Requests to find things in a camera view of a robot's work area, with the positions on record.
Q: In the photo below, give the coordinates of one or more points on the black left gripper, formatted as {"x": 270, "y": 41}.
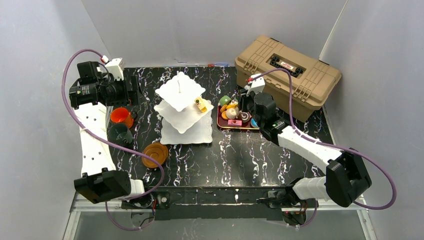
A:
{"x": 133, "y": 90}

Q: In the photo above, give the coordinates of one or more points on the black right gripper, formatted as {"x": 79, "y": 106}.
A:
{"x": 245, "y": 99}

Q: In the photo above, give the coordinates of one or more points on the chocolate swirl roll cake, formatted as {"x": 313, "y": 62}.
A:
{"x": 245, "y": 117}

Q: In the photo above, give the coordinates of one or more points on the metal serving tongs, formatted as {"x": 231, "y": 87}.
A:
{"x": 236, "y": 99}

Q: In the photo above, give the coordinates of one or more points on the yellow layered cake piece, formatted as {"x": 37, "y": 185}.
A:
{"x": 202, "y": 104}

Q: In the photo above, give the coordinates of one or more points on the white three-tier cake stand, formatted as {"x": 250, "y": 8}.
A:
{"x": 182, "y": 121}

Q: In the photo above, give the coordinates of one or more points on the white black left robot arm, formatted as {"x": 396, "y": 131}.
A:
{"x": 97, "y": 88}

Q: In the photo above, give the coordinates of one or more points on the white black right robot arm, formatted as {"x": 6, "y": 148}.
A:
{"x": 345, "y": 175}

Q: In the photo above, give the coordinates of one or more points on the yellow decorated cake slice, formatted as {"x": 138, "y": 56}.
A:
{"x": 231, "y": 106}

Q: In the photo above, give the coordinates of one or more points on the white coconut ball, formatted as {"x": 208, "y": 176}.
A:
{"x": 232, "y": 113}

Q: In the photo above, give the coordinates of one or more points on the blue sprinkled donut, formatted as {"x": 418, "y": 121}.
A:
{"x": 253, "y": 123}

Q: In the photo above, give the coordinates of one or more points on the green swirl roll cake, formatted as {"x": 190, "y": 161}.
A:
{"x": 224, "y": 100}

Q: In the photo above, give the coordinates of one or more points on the orange plastic cup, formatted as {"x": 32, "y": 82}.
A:
{"x": 122, "y": 115}

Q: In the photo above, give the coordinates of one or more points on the pink rectangular cake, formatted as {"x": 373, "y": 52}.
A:
{"x": 234, "y": 123}

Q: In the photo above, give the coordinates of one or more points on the round sandwich biscuit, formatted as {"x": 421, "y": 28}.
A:
{"x": 224, "y": 115}

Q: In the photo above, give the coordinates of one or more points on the red dessert tray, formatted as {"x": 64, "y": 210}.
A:
{"x": 222, "y": 124}

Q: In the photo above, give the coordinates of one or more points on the dark green cup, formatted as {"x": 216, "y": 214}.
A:
{"x": 120, "y": 134}

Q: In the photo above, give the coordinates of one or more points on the red blue screwdriver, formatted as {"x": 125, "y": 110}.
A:
{"x": 218, "y": 64}

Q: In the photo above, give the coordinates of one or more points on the brown round wooden lid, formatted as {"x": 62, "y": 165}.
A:
{"x": 158, "y": 152}

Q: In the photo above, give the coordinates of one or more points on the tan plastic toolbox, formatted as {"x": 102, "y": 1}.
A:
{"x": 293, "y": 79}

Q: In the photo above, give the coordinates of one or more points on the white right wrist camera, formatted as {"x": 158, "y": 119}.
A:
{"x": 255, "y": 84}

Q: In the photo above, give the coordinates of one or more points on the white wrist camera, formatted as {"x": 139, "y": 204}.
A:
{"x": 255, "y": 84}
{"x": 114, "y": 66}

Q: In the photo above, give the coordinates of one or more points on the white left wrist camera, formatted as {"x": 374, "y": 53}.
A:
{"x": 114, "y": 66}

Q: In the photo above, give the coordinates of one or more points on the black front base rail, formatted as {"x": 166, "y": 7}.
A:
{"x": 188, "y": 202}

